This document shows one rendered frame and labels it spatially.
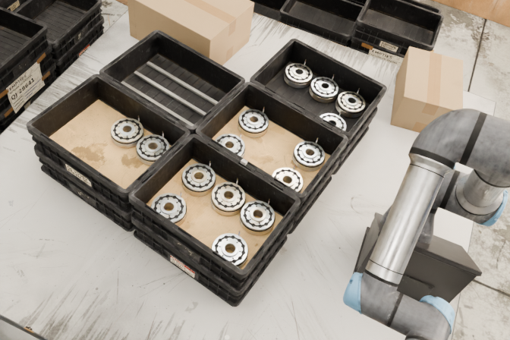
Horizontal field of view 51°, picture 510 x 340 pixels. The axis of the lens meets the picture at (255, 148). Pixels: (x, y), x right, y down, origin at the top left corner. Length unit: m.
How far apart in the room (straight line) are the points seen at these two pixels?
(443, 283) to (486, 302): 1.13
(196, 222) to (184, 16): 0.87
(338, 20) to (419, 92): 1.13
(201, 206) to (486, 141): 0.84
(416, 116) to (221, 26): 0.81
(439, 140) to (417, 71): 1.04
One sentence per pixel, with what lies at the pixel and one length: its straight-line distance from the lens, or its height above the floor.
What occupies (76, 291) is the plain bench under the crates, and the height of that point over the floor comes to 0.70.
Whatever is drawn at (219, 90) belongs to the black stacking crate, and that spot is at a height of 0.83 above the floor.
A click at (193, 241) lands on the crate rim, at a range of 1.44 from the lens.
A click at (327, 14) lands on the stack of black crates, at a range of 3.12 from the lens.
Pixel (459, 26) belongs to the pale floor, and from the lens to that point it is 4.09.
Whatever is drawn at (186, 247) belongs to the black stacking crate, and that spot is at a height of 0.86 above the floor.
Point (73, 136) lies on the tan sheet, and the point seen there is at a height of 0.83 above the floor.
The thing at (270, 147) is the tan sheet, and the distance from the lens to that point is 1.77.
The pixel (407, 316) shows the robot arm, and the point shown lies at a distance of 1.16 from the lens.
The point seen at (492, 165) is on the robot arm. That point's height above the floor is 1.41.
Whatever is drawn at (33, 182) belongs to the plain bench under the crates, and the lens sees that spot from 1.87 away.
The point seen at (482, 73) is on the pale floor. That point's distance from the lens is 3.77.
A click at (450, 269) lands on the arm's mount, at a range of 1.55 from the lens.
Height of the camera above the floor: 2.19
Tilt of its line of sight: 51 degrees down
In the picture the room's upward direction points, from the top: 11 degrees clockwise
